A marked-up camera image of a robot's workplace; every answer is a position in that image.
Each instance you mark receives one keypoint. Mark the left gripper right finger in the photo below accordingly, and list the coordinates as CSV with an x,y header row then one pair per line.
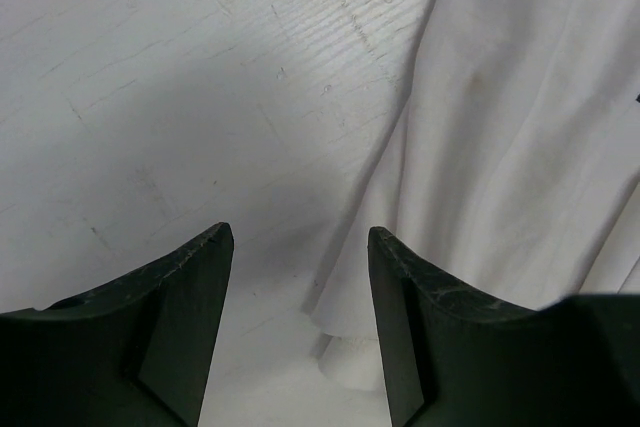
x,y
454,355

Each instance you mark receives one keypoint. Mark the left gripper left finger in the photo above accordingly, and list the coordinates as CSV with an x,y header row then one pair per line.
x,y
135,351

